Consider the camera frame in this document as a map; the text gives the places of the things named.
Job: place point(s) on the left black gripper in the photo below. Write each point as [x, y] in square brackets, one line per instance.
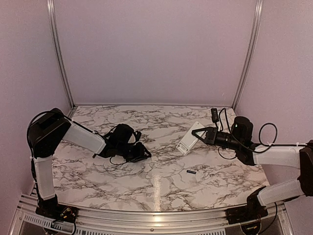
[140, 154]

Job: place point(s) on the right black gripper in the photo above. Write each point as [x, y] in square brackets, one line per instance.
[211, 135]

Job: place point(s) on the white remote control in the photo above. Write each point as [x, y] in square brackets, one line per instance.
[188, 141]

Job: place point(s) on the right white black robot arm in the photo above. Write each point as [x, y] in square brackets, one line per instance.
[239, 140]

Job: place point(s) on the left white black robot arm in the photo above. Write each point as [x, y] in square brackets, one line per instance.
[49, 128]

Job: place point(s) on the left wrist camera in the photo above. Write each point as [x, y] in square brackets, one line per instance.
[137, 135]

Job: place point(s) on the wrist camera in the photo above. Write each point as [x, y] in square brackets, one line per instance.
[137, 135]
[214, 115]

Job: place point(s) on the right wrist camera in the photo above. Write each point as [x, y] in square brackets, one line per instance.
[214, 115]

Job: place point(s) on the front aluminium rail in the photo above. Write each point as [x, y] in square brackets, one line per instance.
[90, 221]

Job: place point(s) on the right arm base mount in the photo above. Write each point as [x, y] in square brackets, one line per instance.
[244, 214]

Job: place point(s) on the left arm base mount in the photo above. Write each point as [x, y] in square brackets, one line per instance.
[59, 213]

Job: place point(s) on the right aluminium frame post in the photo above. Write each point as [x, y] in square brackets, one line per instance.
[250, 52]

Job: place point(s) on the aluminium frame post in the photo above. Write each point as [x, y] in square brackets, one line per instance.
[250, 52]
[58, 51]

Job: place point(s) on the left aluminium frame post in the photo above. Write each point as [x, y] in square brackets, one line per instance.
[58, 51]

